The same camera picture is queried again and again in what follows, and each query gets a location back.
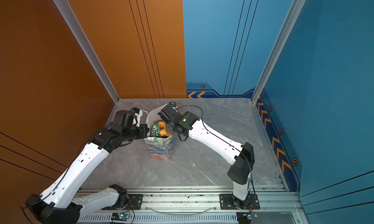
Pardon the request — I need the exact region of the orange cracker snack packet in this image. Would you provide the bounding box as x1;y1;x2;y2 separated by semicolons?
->
157;121;166;131

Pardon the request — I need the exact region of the yellow green candy bag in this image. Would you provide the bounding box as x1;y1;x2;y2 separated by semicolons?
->
151;122;160;137

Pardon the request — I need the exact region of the floral white paper bag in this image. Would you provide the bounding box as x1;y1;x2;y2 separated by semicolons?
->
145;104;174;160

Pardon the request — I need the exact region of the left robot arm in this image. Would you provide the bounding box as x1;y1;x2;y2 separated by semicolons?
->
25;108;150;224

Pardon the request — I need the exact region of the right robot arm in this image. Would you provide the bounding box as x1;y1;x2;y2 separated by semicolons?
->
158;102;256;209

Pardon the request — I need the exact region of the left green circuit board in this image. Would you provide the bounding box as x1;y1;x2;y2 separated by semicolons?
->
111;212;131;222

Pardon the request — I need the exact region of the green circuit board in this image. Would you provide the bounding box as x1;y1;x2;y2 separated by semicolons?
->
243;212;258;223
111;212;131;222

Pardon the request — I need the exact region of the right green circuit board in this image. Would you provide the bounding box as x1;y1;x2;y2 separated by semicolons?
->
243;212;258;223

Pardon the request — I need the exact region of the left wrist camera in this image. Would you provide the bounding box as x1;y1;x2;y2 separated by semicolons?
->
131;107;143;127

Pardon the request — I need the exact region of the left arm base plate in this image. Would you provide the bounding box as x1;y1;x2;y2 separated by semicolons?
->
102;194;143;210

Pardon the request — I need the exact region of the aluminium front rail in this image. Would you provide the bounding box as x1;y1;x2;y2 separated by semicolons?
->
78;185;309;224

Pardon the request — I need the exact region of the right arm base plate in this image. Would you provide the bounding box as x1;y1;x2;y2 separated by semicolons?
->
219;193;261;210

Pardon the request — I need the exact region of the left aluminium frame post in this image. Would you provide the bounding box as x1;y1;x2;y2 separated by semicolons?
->
53;0;120;104

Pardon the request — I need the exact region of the aluminium frame post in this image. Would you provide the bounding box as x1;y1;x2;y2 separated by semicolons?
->
251;0;306;104
53;0;120;104

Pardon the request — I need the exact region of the right aluminium frame post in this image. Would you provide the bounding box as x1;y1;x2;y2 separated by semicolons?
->
251;0;306;104

